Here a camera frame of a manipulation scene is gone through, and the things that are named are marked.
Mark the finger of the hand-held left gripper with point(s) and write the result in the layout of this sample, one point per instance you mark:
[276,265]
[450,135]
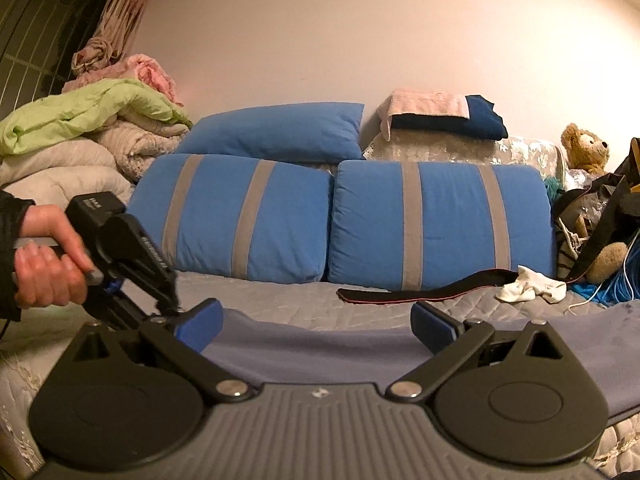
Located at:
[167,300]

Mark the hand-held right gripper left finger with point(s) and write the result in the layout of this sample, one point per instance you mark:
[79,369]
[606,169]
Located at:
[200,325]

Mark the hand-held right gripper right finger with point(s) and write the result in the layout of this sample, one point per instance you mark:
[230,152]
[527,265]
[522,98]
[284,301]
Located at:
[432,327]

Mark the grey pants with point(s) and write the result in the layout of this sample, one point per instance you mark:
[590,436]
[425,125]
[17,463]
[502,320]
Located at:
[325,355]

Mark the person's left forearm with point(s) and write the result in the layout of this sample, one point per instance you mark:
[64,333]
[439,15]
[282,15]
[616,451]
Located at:
[10,240]

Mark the person's left hand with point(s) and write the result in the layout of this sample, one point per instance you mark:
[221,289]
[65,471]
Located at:
[45,275]

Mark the grey quilted bedspread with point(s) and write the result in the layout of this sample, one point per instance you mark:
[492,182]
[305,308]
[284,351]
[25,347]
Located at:
[280,295]

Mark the blue grey striped pillow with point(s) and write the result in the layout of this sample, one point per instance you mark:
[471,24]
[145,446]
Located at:
[215,220]
[450,225]

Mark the white sock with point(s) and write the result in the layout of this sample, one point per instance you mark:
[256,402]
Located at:
[530,287]

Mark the white comforter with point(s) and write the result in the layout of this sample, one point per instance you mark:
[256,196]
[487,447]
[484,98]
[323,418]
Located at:
[60,170]

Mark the green blanket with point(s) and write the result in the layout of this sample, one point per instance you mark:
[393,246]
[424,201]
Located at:
[75,115]

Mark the black white striped cloth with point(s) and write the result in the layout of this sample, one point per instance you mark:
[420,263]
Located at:
[567,250]

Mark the cream floral cover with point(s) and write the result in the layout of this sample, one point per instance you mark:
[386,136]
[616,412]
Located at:
[450,152]

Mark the pink ruffled blanket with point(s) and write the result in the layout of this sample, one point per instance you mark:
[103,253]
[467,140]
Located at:
[150,72]

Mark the teal cloth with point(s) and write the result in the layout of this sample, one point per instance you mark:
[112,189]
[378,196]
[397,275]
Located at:
[552,190]

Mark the tan plush toy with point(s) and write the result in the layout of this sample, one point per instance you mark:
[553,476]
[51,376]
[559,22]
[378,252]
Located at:
[607,262]

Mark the plain blue pillow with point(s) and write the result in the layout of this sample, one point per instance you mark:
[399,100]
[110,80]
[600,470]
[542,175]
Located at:
[280,132]

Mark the black bag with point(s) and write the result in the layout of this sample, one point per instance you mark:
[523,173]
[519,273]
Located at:
[605,215]

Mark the navy blue cloth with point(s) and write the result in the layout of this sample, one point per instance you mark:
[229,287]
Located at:
[480,117]

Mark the pink towel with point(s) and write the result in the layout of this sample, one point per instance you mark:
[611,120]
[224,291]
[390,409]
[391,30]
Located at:
[425,105]

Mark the brown teddy bear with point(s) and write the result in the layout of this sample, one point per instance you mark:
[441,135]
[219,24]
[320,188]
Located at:
[585,147]

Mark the pink floral curtain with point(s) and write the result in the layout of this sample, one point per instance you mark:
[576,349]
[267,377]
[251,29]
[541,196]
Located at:
[125,10]

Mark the dark window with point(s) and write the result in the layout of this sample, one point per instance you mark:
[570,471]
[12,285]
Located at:
[40,20]

